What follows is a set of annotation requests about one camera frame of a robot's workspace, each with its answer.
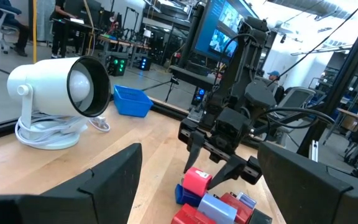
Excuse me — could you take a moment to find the white office chair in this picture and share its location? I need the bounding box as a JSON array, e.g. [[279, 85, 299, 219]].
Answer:
[[0, 0, 20, 54]]

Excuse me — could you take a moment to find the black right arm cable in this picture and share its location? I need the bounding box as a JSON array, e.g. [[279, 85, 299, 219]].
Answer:
[[253, 107, 335, 138]]

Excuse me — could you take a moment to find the silver metal bracket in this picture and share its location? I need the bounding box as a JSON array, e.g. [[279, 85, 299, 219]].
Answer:
[[186, 107, 204, 123]]

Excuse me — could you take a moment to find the large monitor with blue screen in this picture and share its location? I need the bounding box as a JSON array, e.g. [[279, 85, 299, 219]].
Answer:
[[193, 0, 259, 63]]

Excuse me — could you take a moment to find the wooden top workbench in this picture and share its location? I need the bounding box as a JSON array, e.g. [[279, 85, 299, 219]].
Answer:
[[98, 34, 152, 68]]

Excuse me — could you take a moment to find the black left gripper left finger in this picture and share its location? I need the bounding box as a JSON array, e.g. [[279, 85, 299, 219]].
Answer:
[[0, 142, 143, 224]]

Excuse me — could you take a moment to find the black computer tower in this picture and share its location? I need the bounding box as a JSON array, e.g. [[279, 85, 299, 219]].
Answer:
[[191, 86, 206, 106]]

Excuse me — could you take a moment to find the black diagonal frame strut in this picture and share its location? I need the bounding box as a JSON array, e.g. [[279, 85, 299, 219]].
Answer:
[[296, 2, 358, 156]]

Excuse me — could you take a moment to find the white lamp power cable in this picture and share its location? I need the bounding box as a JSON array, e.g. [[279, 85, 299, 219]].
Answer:
[[14, 113, 111, 147]]

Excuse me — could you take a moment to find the wooden top table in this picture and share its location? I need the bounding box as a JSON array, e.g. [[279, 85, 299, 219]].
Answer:
[[323, 107, 358, 162]]

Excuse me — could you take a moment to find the lavender rectangular box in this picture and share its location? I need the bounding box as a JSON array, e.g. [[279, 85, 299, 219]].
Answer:
[[197, 193, 238, 224]]

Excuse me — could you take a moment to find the black rectangular box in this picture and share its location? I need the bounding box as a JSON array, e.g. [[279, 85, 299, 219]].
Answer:
[[249, 208, 273, 224]]

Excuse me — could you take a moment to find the grey office chair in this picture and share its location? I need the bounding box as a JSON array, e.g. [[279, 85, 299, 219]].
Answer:
[[275, 86, 317, 147]]

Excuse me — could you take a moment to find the red rectangular box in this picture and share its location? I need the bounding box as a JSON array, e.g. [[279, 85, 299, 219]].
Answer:
[[219, 192, 254, 224], [171, 203, 217, 224]]

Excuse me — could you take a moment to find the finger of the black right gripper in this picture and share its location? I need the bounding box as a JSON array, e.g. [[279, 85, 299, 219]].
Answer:
[[208, 154, 247, 190], [183, 130, 206, 174]]

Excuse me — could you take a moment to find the computer tower with green lights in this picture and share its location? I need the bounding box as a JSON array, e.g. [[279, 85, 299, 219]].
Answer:
[[107, 55, 129, 77]]

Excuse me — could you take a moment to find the person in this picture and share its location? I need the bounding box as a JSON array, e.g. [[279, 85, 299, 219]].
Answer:
[[265, 70, 285, 103], [50, 0, 76, 59], [0, 0, 30, 57]]

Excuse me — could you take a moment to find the computer tower with blue lights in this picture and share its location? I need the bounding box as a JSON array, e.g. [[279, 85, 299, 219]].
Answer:
[[137, 56, 152, 72]]

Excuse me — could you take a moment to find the blue plastic basket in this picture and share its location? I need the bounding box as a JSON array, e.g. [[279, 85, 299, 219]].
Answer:
[[112, 84, 154, 118]]

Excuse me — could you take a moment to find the dark blue charger block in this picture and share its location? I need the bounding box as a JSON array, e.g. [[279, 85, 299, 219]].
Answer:
[[175, 183, 202, 208]]

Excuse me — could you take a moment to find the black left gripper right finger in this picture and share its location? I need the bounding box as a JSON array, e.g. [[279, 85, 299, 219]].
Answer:
[[257, 142, 358, 224]]

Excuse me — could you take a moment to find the white spot lamp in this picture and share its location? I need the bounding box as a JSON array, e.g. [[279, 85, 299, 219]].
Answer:
[[7, 55, 112, 150]]

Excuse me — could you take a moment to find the silver aluminium profile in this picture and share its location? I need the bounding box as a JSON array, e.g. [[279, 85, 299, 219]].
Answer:
[[308, 139, 319, 162]]

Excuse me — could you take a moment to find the pink-red charger cube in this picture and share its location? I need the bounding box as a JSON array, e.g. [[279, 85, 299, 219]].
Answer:
[[181, 167, 213, 197]]

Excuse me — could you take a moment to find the black office desk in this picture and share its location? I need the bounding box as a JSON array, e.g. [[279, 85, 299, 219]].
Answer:
[[52, 17, 101, 58]]

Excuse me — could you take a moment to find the thick yellow hanging cable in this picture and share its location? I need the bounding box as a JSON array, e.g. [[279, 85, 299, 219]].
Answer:
[[32, 0, 39, 64]]

